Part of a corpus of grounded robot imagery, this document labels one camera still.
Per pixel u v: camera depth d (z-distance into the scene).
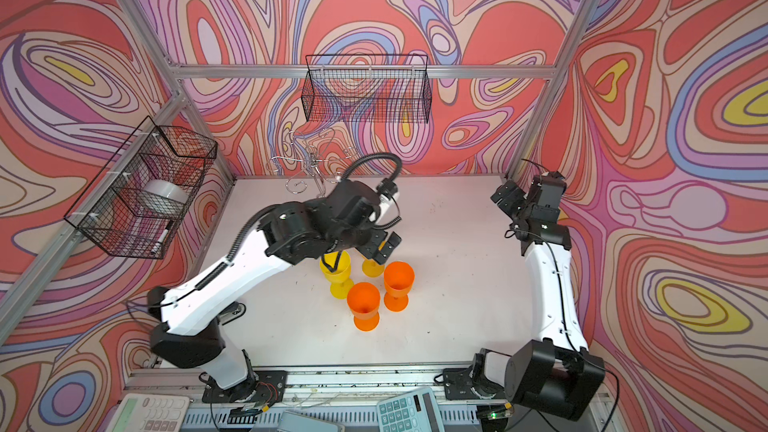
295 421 0.67
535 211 0.56
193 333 0.42
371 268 0.94
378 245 0.55
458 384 0.73
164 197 0.70
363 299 0.77
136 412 0.69
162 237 0.72
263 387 0.73
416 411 0.69
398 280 0.79
